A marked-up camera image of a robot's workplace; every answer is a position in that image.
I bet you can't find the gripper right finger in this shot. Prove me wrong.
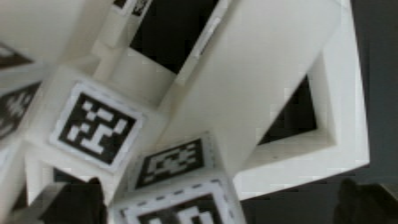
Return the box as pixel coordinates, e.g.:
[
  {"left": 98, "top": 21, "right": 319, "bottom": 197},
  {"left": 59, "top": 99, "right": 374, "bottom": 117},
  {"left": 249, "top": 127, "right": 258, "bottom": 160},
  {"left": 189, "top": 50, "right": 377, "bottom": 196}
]
[{"left": 333, "top": 179, "right": 398, "bottom": 224}]

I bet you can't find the white chair back frame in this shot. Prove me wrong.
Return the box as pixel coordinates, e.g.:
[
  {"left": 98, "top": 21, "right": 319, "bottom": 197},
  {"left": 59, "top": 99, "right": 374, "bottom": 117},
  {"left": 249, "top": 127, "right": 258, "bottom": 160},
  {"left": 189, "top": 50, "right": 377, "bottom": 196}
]
[{"left": 0, "top": 0, "right": 369, "bottom": 224}]

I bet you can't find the white tagged nut cube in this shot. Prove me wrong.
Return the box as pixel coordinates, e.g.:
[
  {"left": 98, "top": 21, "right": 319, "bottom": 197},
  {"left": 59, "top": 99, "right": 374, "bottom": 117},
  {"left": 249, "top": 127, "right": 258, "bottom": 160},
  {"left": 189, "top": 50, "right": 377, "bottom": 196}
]
[
  {"left": 0, "top": 41, "right": 47, "bottom": 148},
  {"left": 111, "top": 170, "right": 248, "bottom": 224}
]

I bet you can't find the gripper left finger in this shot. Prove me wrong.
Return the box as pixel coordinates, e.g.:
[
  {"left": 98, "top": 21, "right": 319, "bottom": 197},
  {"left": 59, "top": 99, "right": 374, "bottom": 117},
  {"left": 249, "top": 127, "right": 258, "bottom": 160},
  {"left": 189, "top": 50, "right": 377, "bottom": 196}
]
[{"left": 11, "top": 176, "right": 109, "bottom": 224}]

